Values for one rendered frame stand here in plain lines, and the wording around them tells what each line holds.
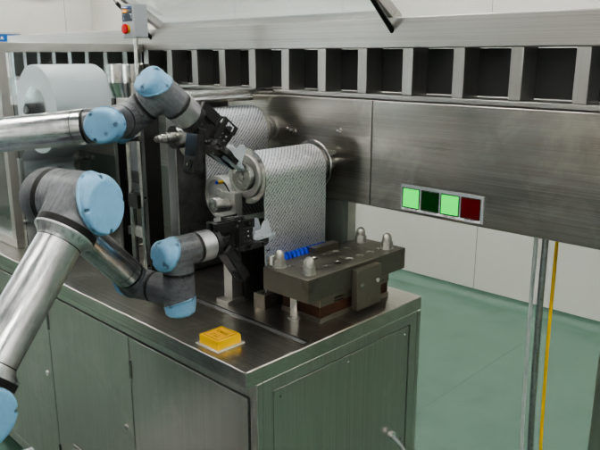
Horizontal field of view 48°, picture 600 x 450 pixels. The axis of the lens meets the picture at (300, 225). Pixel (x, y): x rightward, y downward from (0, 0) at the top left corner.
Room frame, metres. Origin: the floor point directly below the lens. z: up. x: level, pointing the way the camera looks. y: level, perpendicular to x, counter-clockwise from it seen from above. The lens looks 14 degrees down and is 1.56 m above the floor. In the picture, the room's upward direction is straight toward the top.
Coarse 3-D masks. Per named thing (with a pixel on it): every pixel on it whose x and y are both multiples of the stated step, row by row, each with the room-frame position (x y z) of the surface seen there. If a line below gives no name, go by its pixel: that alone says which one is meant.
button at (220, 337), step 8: (216, 328) 1.49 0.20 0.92; (224, 328) 1.49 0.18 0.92; (200, 336) 1.45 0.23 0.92; (208, 336) 1.44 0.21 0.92; (216, 336) 1.44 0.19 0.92; (224, 336) 1.44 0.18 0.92; (232, 336) 1.44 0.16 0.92; (240, 336) 1.46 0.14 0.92; (208, 344) 1.43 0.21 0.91; (216, 344) 1.41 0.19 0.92; (224, 344) 1.42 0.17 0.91; (232, 344) 1.44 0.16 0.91
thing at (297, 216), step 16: (288, 192) 1.76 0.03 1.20; (304, 192) 1.80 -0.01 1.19; (320, 192) 1.85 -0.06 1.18; (272, 208) 1.71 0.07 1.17; (288, 208) 1.76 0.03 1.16; (304, 208) 1.80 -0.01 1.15; (320, 208) 1.85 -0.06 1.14; (272, 224) 1.71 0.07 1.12; (288, 224) 1.76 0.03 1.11; (304, 224) 1.80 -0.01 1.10; (320, 224) 1.85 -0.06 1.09; (272, 240) 1.71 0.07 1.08; (288, 240) 1.76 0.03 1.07; (304, 240) 1.80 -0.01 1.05; (320, 240) 1.85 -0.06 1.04
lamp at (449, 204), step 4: (444, 196) 1.68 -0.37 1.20; (448, 196) 1.67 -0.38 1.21; (452, 196) 1.67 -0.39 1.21; (456, 196) 1.66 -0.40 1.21; (444, 200) 1.68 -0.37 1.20; (448, 200) 1.67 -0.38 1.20; (452, 200) 1.67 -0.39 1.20; (456, 200) 1.66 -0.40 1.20; (444, 204) 1.68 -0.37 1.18; (448, 204) 1.67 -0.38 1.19; (452, 204) 1.67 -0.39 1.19; (456, 204) 1.66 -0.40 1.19; (444, 208) 1.68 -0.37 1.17; (448, 208) 1.67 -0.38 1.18; (452, 208) 1.67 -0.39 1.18; (456, 208) 1.66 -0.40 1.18; (444, 212) 1.68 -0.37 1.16; (448, 212) 1.67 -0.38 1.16; (452, 212) 1.67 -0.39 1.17; (456, 212) 1.66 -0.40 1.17
